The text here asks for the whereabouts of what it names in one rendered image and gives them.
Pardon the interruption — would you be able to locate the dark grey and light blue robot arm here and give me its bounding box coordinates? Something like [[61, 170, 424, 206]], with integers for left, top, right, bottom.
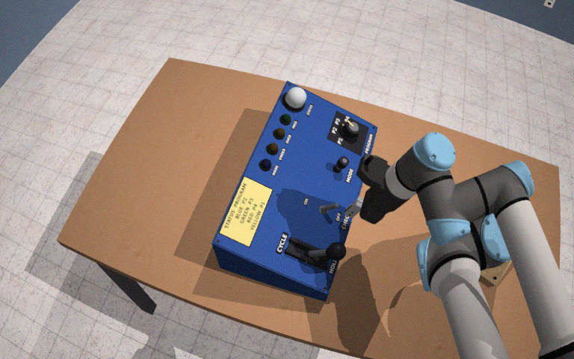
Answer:
[[395, 132, 574, 359]]

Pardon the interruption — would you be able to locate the blue control console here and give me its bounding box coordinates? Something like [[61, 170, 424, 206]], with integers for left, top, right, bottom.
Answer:
[[212, 81, 377, 301]]

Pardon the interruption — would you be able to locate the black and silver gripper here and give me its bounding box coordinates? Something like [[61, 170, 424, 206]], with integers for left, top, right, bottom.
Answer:
[[345, 154, 416, 224]]

